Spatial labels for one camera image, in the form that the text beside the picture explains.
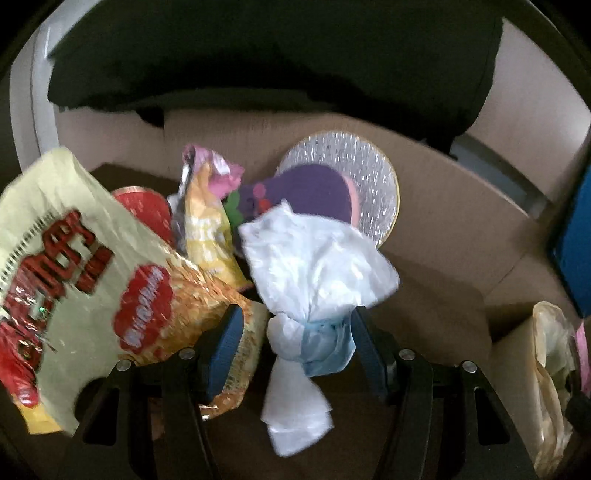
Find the white tissue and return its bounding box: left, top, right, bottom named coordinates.
left=238, top=201, right=400, bottom=457

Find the yellow pink snack wrapper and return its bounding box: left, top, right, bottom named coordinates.
left=168, top=144, right=250, bottom=291

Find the silver round cake board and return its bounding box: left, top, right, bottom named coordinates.
left=276, top=130, right=400, bottom=246

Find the cream noodle packet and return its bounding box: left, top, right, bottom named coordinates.
left=1, top=148, right=267, bottom=435

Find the purple pink sponge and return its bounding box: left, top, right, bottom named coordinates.
left=236, top=164, right=361, bottom=227

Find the pink plastic spoon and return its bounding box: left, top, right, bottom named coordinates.
left=575, top=322, right=591, bottom=397

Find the red paper cup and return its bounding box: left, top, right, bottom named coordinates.
left=111, top=186, right=173, bottom=246

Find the blue hanging towel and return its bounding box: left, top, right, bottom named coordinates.
left=546, top=168, right=591, bottom=318

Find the black hanging cloth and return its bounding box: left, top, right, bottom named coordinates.
left=48, top=1, right=503, bottom=152

